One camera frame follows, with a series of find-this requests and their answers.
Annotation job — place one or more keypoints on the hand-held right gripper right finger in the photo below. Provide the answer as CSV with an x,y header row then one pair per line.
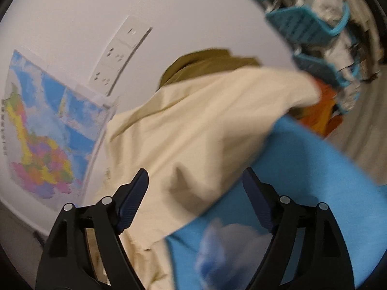
x,y
257,198

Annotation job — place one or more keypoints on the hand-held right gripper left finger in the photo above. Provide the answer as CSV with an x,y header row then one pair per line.
x,y
132,206

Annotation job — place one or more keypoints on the cream large garment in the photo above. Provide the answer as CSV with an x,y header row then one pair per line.
x,y
196,127

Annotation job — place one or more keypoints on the blue bed sheet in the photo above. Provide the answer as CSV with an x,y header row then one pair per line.
x,y
302,163

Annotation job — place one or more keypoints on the orange cloth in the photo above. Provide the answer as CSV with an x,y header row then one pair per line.
x,y
320,111

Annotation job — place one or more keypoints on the olive green garment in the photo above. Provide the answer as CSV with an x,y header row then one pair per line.
x,y
196,63

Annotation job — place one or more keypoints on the teal perforated laundry basket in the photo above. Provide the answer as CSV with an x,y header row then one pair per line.
x,y
287,21

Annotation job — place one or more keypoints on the colourful wall map poster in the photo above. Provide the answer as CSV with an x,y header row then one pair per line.
x,y
45,127

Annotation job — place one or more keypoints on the white wall socket panel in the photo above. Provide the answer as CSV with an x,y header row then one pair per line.
x,y
121,54

